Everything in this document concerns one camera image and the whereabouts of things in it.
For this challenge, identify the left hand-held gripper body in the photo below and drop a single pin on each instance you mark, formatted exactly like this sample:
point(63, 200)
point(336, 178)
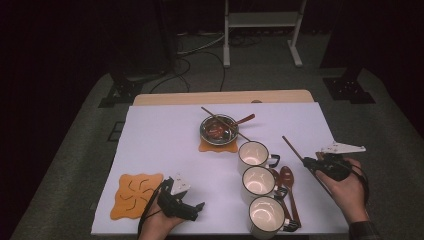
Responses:
point(170, 203)

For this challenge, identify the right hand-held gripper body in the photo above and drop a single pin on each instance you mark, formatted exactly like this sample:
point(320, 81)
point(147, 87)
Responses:
point(336, 166)

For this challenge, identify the orange felt coaster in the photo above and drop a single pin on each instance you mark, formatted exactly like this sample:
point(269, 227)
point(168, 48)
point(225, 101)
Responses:
point(216, 148)
point(130, 196)

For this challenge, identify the steel bowl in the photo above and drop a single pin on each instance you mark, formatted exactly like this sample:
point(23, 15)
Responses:
point(206, 131)

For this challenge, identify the dark red wooden spoon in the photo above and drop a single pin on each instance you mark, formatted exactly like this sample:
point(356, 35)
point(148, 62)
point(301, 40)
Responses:
point(275, 176)
point(246, 118)
point(287, 176)

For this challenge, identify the person's left hand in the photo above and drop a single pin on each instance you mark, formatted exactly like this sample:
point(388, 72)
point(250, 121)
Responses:
point(155, 228)

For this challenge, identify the person's right hand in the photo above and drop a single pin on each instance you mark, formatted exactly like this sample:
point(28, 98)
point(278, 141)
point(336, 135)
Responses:
point(350, 196)

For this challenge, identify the white mug with dark rim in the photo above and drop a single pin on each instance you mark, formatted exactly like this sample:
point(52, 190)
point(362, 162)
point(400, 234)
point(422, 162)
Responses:
point(266, 215)
point(253, 155)
point(258, 181)

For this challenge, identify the black stand base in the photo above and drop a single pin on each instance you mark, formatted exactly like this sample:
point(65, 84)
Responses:
point(125, 90)
point(348, 90)

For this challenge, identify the white metal stand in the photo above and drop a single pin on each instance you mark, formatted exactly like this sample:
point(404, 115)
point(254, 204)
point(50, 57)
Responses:
point(263, 19)

